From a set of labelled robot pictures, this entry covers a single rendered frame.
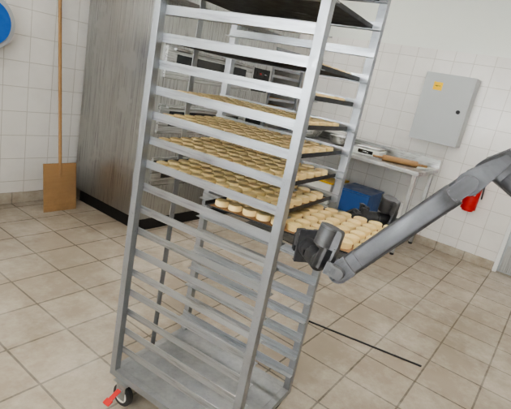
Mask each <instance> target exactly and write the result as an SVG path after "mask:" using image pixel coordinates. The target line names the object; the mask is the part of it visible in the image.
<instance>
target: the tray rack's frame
mask: <svg viewBox="0 0 511 409"><path fill-rule="evenodd" d="M166 5H167V0H155V1H154V8H153V15H152V27H151V35H150V42H149V48H148V61H147V68H146V75H145V82H144V95H143V102H142V109H141V115H140V129H139V135H138V142H137V149H136V156H135V169H134V176H133V183H132V189H131V203H130V209H129V217H128V223H127V236H126V243H125V250H124V257H123V264H122V276H121V283H120V291H119V297H118V310H117V317H116V324H115V331H114V344H113V350H112V358H111V365H110V371H109V373H111V374H112V375H114V376H115V377H117V378H115V379H114V381H116V382H117V387H119V388H121V389H122V390H123V392H121V393H120V394H119V395H118V396H117V398H119V399H120V400H122V401H123V402H124V395H125V389H126V388H128V387H130V388H131V389H133V390H134V391H135V392H137V393H138V394H140V395H141V396H143V397H144V398H146V399H147V400H148V401H149V402H151V403H152V404H154V405H155V406H156V407H158V408H159V409H207V408H205V407H203V406H202V405H200V404H199V403H197V402H196V401H195V400H193V399H192V398H190V397H188V396H187V395H185V394H184V393H183V392H182V391H180V390H178V389H177V388H175V387H174V386H172V385H171V384H170V383H168V382H167V381H165V380H163V379H162V378H160V377H159V376H158V375H156V374H155V373H153V372H151V371H150V370H148V369H147V368H146V367H144V366H143V365H141V364H140V363H138V362H137V361H135V360H134V359H132V358H131V357H130V356H129V357H127V358H126V359H124V360H122V361H121V359H122V348H123V341H124V334H125V328H126V322H127V309H128V303H129V296H130V289H131V278H132V271H133V264H134V258H135V246H136V240H137V233H138V226H139V219H140V208H141V201H142V195H143V188H144V176H145V170H146V163H147V156H148V145H149V138H150V131H151V125H152V113H153V107H154V100H155V93H156V86H157V75H158V68H159V62H160V55H161V43H162V37H163V30H164V23H165V11H166ZM234 64H235V60H233V59H228V58H227V59H226V61H225V70H224V73H228V74H232V75H233V73H234ZM171 334H173V335H174V336H176V337H177V338H180V339H181V340H183V341H184V342H186V343H188V344H189V345H191V346H193V347H194V348H196V349H197V350H199V351H201V352H203V353H205V354H206V355H208V356H209V357H211V358H213V359H214V360H216V361H217V362H219V363H221V364H223V365H225V366H226V367H227V368H229V369H231V370H233V371H234V372H236V373H237V374H239V375H240V372H241V369H242V365H243V361H242V360H240V359H239V358H237V357H235V356H233V355H231V354H230V353H229V352H227V351H224V350H223V349H221V348H220V347H218V346H216V345H214V344H213V343H211V342H209V341H208V340H206V339H204V338H202V337H200V336H199V335H198V334H195V333H193V332H192V331H190V330H189V329H187V328H185V327H183V326H181V328H180V329H177V330H176V331H174V332H173V333H171ZM156 335H157V333H156V332H155V331H152V337H151V343H152V344H153V345H155V346H157V347H159V348H160V349H162V350H163V351H165V352H166V353H168V354H169V355H172V356H173V357H174V358H175V359H178V360H179V361H181V362H182V363H184V364H185V365H187V366H188V367H190V368H192V369H194V370H195V371H197V372H198V373H199V374H201V375H203V376H204V377H206V378H208V379H209V380H210V381H212V382H214V383H216V384H217V385H219V386H220V387H221V388H223V389H225V390H227V391H228V392H230V393H232V394H233V395H234V396H235V395H236V391H237V388H238V382H236V381H235V380H233V379H231V378H230V377H228V376H226V375H225V374H224V373H222V372H220V371H218V370H216V369H215V368H214V367H212V366H210V365H209V364H206V363H205V362H204V361H202V360H201V359H199V358H197V357H195V356H194V355H192V354H191V353H189V352H187V351H185V350H184V349H182V348H181V347H179V346H177V345H176V344H174V343H172V342H171V341H170V340H168V339H166V338H162V339H160V340H158V341H156ZM155 341H156V342H155ZM136 354H137V355H139V356H140V357H142V358H143V359H145V360H147V361H148V362H149V363H150V364H152V365H154V366H155V367H157V368H159V369H160V370H161V371H162V372H164V373H166V374H167V375H169V376H170V377H172V378H173V379H175V380H176V381H178V382H180V383H181V384H183V385H184V386H186V387H187V388H188V389H190V390H192V391H193V392H195V393H196V394H198V395H199V396H200V397H202V398H204V399H205V400H207V401H208V402H210V403H211V404H212V405H214V406H215V407H217V408H219V409H233V406H234V404H233V403H232V402H231V401H229V400H228V399H226V398H224V397H222V396H221V395H219V394H218V393H217V392H215V391H213V390H211V389H210V388H208V387H207V386H206V385H204V384H202V383H201V382H199V381H197V380H196V379H195V378H194V377H191V376H190V375H188V374H187V373H185V372H184V371H183V370H181V369H179V368H177V367H176V366H174V365H173V364H172V363H170V362H168V361H167V360H165V359H163V358H162V357H160V356H159V355H157V354H156V353H154V352H153V351H151V350H149V349H148V348H147V347H145V348H144V349H142V350H141V351H138V352H136ZM250 382H251V383H252V384H253V386H252V387H250V388H249V389H248V391H247V398H246V402H245V403H246V404H247V405H248V407H246V408H245V409H276V407H277V406H278V405H279V404H280V403H281V402H282V401H283V400H284V399H285V398H286V396H287V394H288V391H289V390H287V389H285V388H283V385H284V382H282V381H279V380H278V379H277V378H275V377H273V376H271V375H269V374H267V373H266V372H264V371H263V370H261V369H259V368H257V367H256V366H255V367H253V370H252V374H251V380H250ZM117 387H116V389H117Z"/></svg>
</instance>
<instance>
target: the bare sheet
mask: <svg viewBox="0 0 511 409"><path fill-rule="evenodd" d="M205 1H207V2H210V3H212V4H214V5H217V6H220V7H222V8H224V9H226V10H228V11H232V12H238V13H246V14H253V15H266V16H272V17H279V18H287V19H299V20H306V21H313V22H317V18H318V14H319V10H320V4H321V2H315V1H306V0H205ZM339 2H340V1H339ZM331 24H340V25H347V26H354V27H360V28H372V27H373V24H371V23H369V22H368V21H367V20H365V19H364V18H363V17H362V16H360V15H358V14H357V13H355V12H354V11H352V10H351V9H350V8H349V7H347V6H346V5H344V4H343V3H341V2H340V3H336V4H335V7H334V11H333V17H332V22H331Z"/></svg>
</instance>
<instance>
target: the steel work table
mask: <svg viewBox="0 0 511 409"><path fill-rule="evenodd" d="M278 131H284V132H288V133H291V134H293V131H286V130H278ZM330 134H335V135H339V134H336V133H332V132H330V131H322V133H321V134H320V135H319V136H318V137H315V138H311V139H313V140H318V141H322V142H325V143H328V144H334V143H333V142H332V141H331V140H330ZM356 144H368V145H371V146H375V147H378V148H382V149H386V150H385V151H386V152H387V153H386V155H389V156H392V157H399V158H403V159H407V160H411V161H417V162H418V163H419V164H420V165H425V166H427V168H424V167H421V166H417V167H416V168H415V167H411V166H404V165H400V164H397V163H392V162H388V161H382V158H374V157H369V156H365V155H362V154H358V153H352V155H351V158H354V159H357V160H360V161H365V162H368V163H371V164H374V165H378V166H383V167H385V168H389V169H391V170H396V171H400V172H402V173H406V174H411V175H412V178H411V181H410V186H409V188H408V192H407V194H406V199H405V202H404V205H403V208H402V211H401V216H402V215H403V214H405V213H406V211H407V209H408V206H409V203H410V198H411V196H412V192H413V190H414V185H415V182H416V179H417V177H420V176H424V175H428V178H427V183H426V186H425V188H424V192H423V196H422V199H421V201H420V203H421V202H422V201H424V200H426V198H427V194H428V191H429V188H430V186H431V182H432V178H433V175H434V174H436V173H438V171H439V168H440V164H441V162H442V161H441V160H437V159H434V158H430V157H425V156H422V155H418V154H415V153H409V152H406V151H402V150H399V149H393V148H390V147H387V146H383V145H380V144H374V143H371V142H367V141H364V140H359V139H355V142H354V146H355V145H356ZM334 145H335V144H334ZM319 205H323V206H324V208H325V209H326V208H328V207H329V204H323V203H319ZM401 216H400V217H401ZM413 239H414V236H412V237H411V238H410V239H409V240H408V243H410V244H412V242H413Z"/></svg>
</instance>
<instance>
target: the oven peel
mask: <svg viewBox="0 0 511 409"><path fill-rule="evenodd" d="M43 209H44V213H48V212H53V211H60V210H67V209H76V162H73V163H62V0H58V163H50V164H43Z"/></svg>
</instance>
